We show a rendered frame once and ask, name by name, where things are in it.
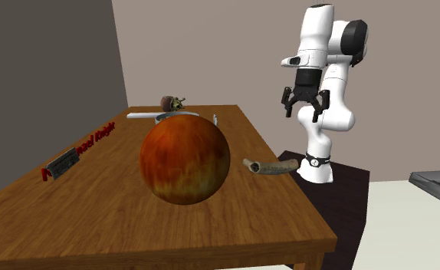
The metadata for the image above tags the white saucepan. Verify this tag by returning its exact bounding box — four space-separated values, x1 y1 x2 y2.
126 111 218 127

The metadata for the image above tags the wooden table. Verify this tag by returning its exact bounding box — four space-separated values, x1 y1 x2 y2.
0 104 338 270

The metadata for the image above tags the small grey keyboard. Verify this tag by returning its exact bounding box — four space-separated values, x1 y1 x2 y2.
45 147 81 181

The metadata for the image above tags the red lettering sign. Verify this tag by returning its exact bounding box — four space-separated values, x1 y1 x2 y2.
41 121 117 183

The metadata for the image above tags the grey piano keyboard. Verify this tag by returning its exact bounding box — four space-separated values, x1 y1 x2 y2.
408 170 440 208

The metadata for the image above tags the large orange sphere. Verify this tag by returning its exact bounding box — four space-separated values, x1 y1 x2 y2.
139 114 231 206

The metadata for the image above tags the beige horn-shaped tube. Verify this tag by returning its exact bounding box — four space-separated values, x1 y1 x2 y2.
241 158 300 176

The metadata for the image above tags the dark robot stand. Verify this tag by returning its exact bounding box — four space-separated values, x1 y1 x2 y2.
277 150 371 270

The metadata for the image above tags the brown snail figure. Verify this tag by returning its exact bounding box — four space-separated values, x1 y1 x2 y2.
159 95 187 113

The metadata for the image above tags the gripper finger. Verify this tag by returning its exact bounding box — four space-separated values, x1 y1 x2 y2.
281 86 300 118
312 89 331 123

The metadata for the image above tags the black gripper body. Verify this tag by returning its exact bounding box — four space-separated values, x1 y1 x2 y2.
292 68 323 104

